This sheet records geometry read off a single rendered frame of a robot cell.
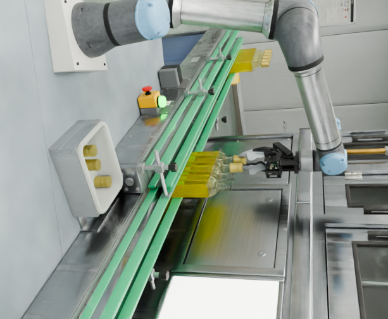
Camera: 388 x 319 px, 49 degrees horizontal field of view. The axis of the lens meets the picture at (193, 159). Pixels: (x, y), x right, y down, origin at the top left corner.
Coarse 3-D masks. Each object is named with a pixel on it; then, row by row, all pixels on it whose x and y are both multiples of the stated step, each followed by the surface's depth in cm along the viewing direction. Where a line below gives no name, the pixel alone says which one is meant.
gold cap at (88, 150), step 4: (84, 148) 120; (88, 148) 120; (92, 148) 120; (96, 148) 122; (84, 152) 120; (88, 152) 120; (92, 152) 120; (96, 152) 122; (84, 156) 122; (88, 156) 121; (92, 156) 121
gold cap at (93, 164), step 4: (88, 160) 123; (92, 160) 122; (96, 160) 122; (88, 164) 122; (92, 164) 122; (96, 164) 122; (100, 164) 124; (88, 168) 123; (92, 168) 122; (96, 168) 122; (100, 168) 124
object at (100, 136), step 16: (96, 128) 117; (80, 144) 110; (96, 144) 126; (112, 144) 126; (80, 160) 110; (112, 160) 128; (112, 176) 131; (96, 192) 128; (112, 192) 127; (96, 208) 117
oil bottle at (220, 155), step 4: (192, 152) 162; (196, 152) 161; (200, 152) 161; (204, 152) 160; (208, 152) 160; (212, 152) 159; (216, 152) 158; (220, 152) 158; (192, 156) 159; (196, 156) 158; (200, 156) 158; (204, 156) 157; (208, 156) 157; (212, 156) 156; (216, 156) 156; (220, 156) 156; (224, 156) 156; (224, 160) 156
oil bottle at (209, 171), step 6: (186, 168) 151; (192, 168) 151; (198, 168) 150; (204, 168) 149; (210, 168) 148; (216, 168) 148; (186, 174) 148; (192, 174) 147; (198, 174) 147; (204, 174) 146; (210, 174) 146; (216, 174) 146
